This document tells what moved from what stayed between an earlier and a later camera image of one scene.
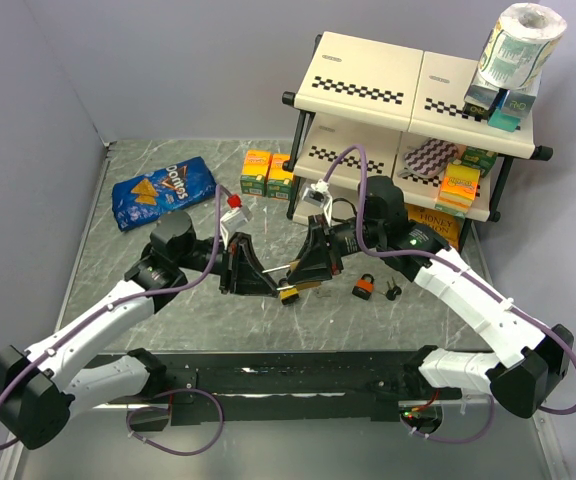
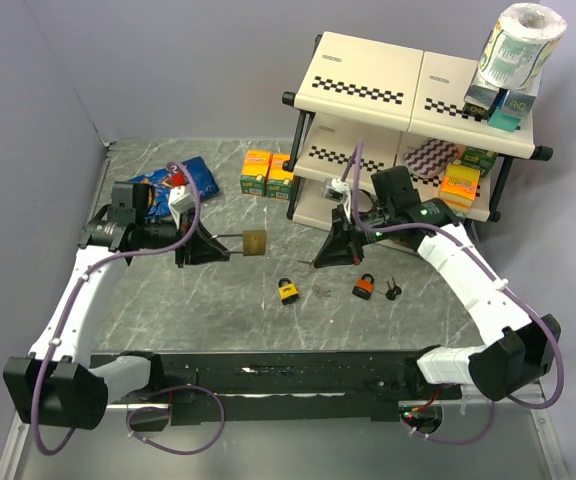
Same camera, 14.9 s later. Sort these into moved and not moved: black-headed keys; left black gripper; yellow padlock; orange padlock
Moved: left black gripper
Not moved: black-headed keys; orange padlock; yellow padlock
